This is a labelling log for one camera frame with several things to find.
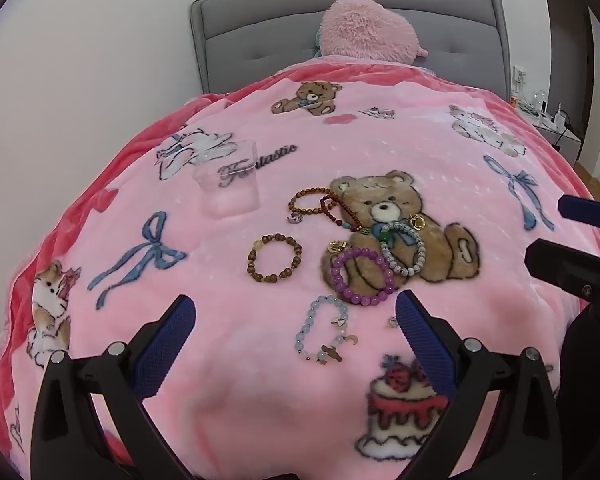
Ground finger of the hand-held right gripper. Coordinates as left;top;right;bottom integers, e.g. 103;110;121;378
557;194;600;233
524;240;600;306

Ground pink plush toy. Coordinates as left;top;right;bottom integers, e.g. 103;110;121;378
319;0;429;67

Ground clear plastic box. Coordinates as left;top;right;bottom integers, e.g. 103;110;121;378
192;139;262;218

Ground dark red bead bracelet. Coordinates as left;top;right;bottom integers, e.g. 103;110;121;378
319;192;373;237

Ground purple bead bracelet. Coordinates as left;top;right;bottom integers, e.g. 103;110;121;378
331;249;396;307

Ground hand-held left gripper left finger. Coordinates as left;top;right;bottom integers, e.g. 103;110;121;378
30;294;201;480

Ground grey upholstered headboard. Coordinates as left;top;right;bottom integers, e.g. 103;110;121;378
190;0;512;103

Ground grey white bead bracelet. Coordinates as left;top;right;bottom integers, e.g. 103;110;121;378
378;220;426;277

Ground dark door frame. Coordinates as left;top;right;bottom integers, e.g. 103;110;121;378
539;0;597;161

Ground orange-brown bead bracelet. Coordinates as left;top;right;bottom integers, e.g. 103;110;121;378
287;187;333;222

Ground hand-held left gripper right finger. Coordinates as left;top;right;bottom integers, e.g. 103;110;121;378
395;289;566;480

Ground brown wooden bead bracelet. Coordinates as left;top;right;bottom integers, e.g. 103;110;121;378
246;232;303;284

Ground light blue charm bracelet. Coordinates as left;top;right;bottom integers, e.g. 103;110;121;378
294;295;360;365

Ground white bedside table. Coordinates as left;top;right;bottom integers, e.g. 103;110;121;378
527;110;588;155

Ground pink printed blanket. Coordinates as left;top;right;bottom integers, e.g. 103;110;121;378
0;55;600;480

